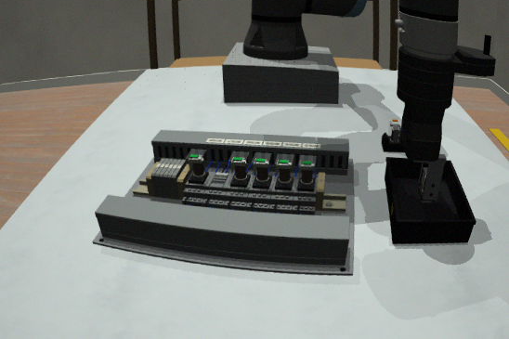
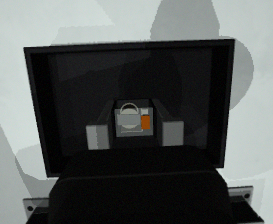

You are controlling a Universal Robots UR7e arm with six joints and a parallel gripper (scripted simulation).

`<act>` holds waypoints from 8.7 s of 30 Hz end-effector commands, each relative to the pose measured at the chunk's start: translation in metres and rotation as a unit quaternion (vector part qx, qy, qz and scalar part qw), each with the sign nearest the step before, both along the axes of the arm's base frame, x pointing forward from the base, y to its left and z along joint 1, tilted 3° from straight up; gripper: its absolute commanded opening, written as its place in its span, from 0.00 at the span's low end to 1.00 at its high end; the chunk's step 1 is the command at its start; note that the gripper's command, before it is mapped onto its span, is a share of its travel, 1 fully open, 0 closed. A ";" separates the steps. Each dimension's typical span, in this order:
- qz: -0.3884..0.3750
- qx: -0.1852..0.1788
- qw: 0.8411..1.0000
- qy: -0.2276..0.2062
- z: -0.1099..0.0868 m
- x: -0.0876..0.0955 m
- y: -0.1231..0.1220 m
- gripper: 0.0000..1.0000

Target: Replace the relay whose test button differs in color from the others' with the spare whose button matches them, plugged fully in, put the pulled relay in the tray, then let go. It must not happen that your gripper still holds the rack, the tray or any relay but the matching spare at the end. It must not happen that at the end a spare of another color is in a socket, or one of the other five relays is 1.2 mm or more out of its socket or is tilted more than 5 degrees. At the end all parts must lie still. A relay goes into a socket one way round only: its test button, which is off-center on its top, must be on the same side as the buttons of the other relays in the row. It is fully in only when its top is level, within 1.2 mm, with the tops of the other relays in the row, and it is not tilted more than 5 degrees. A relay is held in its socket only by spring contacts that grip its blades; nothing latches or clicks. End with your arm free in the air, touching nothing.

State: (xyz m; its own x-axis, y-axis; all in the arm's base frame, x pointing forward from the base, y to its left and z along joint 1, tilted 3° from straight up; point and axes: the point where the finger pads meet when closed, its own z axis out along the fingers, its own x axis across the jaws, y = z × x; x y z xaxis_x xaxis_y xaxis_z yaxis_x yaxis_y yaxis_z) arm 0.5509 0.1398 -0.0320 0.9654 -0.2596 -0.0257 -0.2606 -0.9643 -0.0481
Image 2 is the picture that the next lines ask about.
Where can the grey mounting plate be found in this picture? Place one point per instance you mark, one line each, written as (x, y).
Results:
(31, 203)

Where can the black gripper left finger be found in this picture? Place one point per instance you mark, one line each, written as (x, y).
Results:
(101, 133)

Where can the black open-top tray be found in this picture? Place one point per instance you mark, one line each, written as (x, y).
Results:
(71, 84)

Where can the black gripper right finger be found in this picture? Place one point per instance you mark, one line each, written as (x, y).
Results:
(169, 131)

